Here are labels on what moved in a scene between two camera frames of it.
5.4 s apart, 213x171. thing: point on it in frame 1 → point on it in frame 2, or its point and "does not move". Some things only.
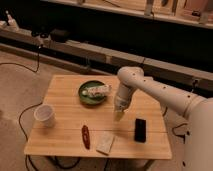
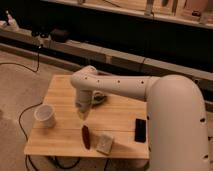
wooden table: x=77 y=117 does not move
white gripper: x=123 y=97 → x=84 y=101
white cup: x=44 y=114 does not move
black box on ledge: x=59 y=36 does not move
